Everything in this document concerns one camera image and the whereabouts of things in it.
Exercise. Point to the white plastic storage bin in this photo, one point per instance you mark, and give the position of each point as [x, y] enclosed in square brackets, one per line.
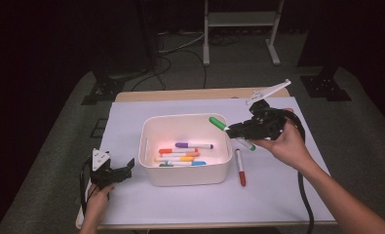
[186, 175]

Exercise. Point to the person's left hand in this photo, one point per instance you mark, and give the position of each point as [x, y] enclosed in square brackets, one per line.
[97, 198]

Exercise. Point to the red marker pen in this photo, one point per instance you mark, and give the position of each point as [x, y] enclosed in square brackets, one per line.
[242, 178]

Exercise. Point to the white metal stand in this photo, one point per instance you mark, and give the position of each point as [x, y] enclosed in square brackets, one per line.
[242, 19]

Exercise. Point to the person's right hand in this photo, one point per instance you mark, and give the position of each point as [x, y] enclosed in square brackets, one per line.
[289, 149]

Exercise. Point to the group of coloured markers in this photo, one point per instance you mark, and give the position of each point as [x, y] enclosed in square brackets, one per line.
[186, 159]

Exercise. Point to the purple marker pen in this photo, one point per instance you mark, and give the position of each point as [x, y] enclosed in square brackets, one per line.
[182, 145]

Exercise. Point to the black stand base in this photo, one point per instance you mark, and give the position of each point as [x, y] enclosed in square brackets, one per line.
[105, 89]
[323, 87]

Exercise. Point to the black square floor frame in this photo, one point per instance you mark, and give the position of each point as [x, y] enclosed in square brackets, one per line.
[99, 128]

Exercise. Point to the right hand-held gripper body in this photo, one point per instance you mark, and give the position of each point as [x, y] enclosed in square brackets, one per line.
[268, 123]

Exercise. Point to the light green marker pen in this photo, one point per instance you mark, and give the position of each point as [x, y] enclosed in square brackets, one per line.
[216, 123]

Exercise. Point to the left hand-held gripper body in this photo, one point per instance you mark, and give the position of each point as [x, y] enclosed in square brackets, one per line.
[104, 175]

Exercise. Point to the orange marker pen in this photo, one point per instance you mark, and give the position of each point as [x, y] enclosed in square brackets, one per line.
[164, 151]

